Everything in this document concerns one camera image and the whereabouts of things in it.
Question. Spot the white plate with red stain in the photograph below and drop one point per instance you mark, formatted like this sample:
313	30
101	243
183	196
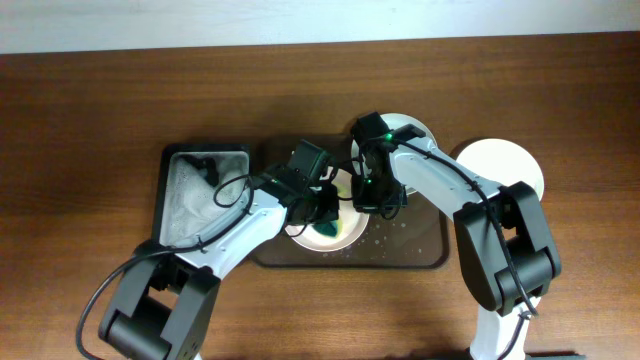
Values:
349	226

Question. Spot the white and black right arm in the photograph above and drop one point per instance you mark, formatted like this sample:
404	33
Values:
507	254

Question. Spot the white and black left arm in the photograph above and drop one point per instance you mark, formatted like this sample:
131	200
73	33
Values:
166	294

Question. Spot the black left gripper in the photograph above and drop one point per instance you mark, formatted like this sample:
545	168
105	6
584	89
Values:
323	211

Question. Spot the green and yellow sponge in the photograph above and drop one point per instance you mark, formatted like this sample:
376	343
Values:
330	229

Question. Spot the black soapy water tray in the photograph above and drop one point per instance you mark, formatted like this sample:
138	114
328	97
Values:
188	179

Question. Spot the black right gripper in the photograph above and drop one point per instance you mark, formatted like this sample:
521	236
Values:
373	198

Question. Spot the clean white plate stack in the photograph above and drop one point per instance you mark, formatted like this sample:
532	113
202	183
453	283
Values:
503	161

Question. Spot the dark brown serving tray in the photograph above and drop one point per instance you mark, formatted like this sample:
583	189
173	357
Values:
417	238

